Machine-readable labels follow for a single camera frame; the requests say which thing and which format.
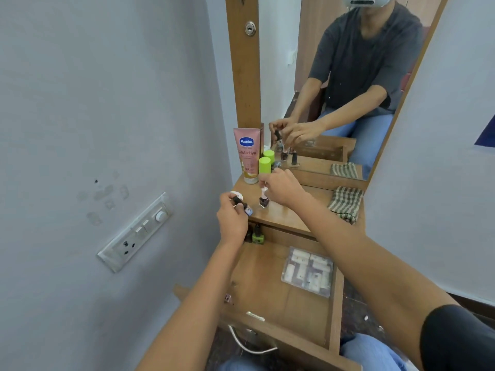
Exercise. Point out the person's right hand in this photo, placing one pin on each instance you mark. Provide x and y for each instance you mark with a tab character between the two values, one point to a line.
285	187

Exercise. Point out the person's left hand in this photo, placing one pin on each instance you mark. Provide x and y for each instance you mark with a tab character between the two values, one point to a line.
231	224

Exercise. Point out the person's left thumb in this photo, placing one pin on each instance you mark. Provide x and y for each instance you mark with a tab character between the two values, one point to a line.
242	213

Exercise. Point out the person's right thumb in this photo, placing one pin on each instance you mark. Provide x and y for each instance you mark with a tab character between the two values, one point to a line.
271	192

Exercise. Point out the small dark-capped bottle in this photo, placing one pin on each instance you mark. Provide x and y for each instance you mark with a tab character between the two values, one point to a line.
246	208

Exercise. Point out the dark nail polish bottle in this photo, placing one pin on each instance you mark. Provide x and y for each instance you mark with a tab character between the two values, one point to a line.
264	201

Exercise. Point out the person's right forearm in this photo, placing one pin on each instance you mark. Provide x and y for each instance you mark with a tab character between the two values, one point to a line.
363	262

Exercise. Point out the person's left forearm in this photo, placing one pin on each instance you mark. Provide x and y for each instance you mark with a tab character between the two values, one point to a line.
193	316

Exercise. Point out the white round jar lid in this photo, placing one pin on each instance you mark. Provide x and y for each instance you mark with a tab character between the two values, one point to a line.
237	194

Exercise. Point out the black nail polish bottle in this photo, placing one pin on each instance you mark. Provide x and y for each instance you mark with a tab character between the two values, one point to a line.
248	234

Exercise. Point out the green-capped bottle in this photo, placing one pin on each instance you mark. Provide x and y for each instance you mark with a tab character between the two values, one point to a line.
265	165

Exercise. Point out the wooden dressing table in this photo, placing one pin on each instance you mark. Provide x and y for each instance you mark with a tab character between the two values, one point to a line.
286	217

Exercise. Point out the green nail polish bottle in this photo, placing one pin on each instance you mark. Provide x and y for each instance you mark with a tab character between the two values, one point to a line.
258	237

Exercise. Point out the pink lotion tube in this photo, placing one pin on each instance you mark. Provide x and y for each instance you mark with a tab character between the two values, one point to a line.
247	154

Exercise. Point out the checked green cloth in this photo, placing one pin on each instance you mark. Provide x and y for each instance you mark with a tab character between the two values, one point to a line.
345	203

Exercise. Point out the wooden drawer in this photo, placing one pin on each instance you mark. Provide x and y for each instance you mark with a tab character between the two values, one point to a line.
270	289

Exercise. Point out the clear plastic compartment box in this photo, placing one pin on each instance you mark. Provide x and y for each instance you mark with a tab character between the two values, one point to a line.
308	271

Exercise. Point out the round metal lock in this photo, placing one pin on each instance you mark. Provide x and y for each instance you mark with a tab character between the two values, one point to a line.
250	28

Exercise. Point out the person's blue jeans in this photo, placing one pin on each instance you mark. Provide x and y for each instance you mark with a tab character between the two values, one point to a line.
371	353

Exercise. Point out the dark blue sheet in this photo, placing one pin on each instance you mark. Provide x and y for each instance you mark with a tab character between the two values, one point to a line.
488	134

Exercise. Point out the person's black sleeve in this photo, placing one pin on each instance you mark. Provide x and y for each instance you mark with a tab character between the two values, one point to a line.
460	340

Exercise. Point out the white wall switchboard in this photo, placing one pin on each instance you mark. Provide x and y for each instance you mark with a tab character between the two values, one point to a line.
133	233

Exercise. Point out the wall mirror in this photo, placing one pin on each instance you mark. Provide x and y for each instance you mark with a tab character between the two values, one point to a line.
278	73

